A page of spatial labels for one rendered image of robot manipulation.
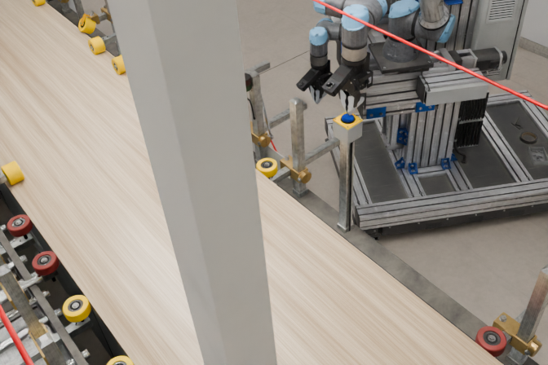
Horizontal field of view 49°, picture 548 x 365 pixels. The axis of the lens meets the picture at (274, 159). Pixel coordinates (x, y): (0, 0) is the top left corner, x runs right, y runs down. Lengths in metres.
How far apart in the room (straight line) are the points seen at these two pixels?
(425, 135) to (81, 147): 1.68
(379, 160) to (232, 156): 2.98
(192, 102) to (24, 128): 2.45
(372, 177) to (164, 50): 2.95
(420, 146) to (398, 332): 1.56
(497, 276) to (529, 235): 0.35
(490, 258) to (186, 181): 2.91
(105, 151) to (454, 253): 1.79
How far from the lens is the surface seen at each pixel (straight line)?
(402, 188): 3.18
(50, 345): 1.64
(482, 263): 3.19
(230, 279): 0.44
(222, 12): 0.31
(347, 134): 1.93
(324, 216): 2.34
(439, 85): 2.61
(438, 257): 3.16
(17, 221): 2.31
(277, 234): 2.02
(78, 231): 2.19
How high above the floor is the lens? 2.41
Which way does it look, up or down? 41 degrees down
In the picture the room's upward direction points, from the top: 5 degrees counter-clockwise
